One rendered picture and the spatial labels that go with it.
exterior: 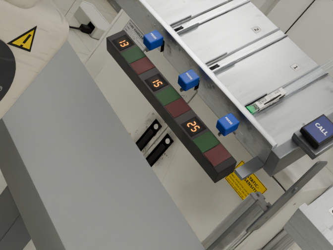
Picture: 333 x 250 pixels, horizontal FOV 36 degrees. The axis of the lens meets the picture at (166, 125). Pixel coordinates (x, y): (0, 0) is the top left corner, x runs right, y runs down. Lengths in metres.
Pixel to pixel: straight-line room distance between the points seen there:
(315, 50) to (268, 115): 2.06
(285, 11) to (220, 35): 2.07
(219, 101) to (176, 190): 0.45
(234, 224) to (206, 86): 0.24
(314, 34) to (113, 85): 1.71
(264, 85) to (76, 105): 0.33
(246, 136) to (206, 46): 0.19
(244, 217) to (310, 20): 2.18
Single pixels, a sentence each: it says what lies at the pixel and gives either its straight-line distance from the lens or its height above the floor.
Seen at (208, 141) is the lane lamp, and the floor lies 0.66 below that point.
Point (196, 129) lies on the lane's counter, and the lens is 0.84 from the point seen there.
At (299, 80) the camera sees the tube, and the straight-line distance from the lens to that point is 0.91.
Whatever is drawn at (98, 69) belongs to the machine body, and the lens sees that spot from 1.46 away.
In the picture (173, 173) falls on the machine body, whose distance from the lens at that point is 1.29.
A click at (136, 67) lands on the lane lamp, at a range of 0.91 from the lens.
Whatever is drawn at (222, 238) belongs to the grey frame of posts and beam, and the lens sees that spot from 0.90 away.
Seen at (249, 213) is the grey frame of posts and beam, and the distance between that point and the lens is 0.87.
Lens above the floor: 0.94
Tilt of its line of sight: 21 degrees down
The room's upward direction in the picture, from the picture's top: 40 degrees clockwise
